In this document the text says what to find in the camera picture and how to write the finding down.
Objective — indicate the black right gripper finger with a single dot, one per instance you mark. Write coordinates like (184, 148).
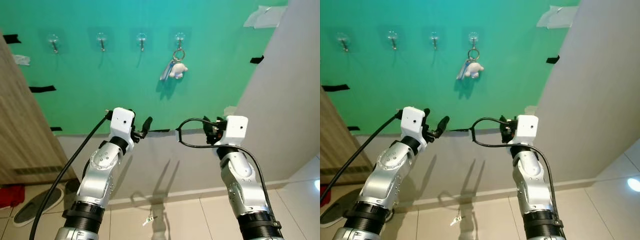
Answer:
(206, 129)
(502, 127)

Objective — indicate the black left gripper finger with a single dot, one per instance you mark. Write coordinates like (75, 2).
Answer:
(148, 123)
(443, 123)

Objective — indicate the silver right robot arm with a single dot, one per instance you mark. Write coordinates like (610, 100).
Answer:
(240, 180)
(532, 180)

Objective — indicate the black tape strip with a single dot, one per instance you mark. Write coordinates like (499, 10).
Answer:
(42, 89)
(56, 129)
(552, 59)
(11, 38)
(257, 60)
(160, 131)
(335, 87)
(353, 128)
(460, 130)

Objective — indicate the small beige tape piece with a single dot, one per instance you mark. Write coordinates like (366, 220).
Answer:
(530, 109)
(230, 109)

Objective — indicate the silver key bunch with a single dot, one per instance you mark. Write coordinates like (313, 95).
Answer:
(148, 218)
(456, 218)

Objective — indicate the brown wooden door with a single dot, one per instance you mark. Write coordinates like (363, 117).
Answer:
(340, 150)
(25, 135)

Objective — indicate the grey slipper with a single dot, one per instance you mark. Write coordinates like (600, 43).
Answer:
(335, 210)
(37, 206)

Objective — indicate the red cloth item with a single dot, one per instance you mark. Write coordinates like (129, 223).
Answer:
(324, 194)
(10, 196)

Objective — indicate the large white tape patch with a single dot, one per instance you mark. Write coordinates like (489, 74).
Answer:
(264, 17)
(557, 17)

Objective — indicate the crumpled white tape piece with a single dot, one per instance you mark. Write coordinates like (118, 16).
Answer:
(21, 60)

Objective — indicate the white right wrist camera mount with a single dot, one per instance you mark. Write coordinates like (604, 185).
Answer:
(527, 127)
(236, 129)

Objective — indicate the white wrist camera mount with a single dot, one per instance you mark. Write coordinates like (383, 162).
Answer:
(236, 129)
(527, 127)
(414, 122)
(121, 122)

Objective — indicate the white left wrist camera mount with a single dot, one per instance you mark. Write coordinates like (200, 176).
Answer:
(414, 122)
(121, 122)

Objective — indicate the teal green wall sheet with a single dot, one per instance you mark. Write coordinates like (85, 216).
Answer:
(125, 90)
(425, 95)

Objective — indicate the clear adhesive wall hook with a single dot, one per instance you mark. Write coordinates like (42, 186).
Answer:
(141, 40)
(434, 39)
(179, 39)
(473, 38)
(101, 40)
(393, 39)
(53, 42)
(343, 41)

